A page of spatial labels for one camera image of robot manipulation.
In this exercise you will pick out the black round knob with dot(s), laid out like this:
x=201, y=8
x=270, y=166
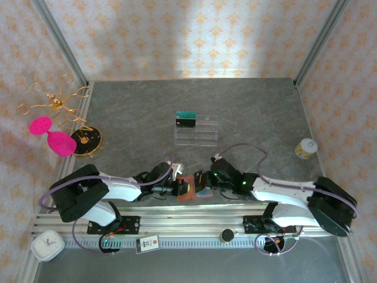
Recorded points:
x=227, y=235

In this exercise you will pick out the aluminium side frame rail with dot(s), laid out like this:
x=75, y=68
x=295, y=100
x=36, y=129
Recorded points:
x=84, y=109
x=309, y=129

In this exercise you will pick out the aluminium corner post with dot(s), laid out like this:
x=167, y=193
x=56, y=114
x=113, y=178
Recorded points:
x=59, y=38
x=321, y=38

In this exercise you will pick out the clear acrylic card stand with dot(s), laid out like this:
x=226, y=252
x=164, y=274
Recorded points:
x=203, y=132

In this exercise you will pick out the white square clock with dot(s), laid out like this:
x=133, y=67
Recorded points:
x=47, y=246

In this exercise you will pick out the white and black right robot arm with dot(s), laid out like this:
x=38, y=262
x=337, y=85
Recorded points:
x=277, y=191

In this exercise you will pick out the orange card holder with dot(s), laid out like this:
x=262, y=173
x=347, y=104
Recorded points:
x=184, y=198

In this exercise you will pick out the black round gold-rimmed disc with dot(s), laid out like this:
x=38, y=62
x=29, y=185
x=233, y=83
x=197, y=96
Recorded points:
x=91, y=141

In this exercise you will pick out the pink hourglass-shaped ornament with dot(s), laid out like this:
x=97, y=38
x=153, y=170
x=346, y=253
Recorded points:
x=60, y=143

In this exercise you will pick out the white label card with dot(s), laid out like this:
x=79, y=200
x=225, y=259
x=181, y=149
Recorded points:
x=147, y=244

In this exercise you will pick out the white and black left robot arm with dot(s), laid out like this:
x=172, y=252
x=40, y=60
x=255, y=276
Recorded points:
x=117, y=188

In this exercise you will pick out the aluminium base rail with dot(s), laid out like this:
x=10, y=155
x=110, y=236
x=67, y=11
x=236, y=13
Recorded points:
x=191, y=218

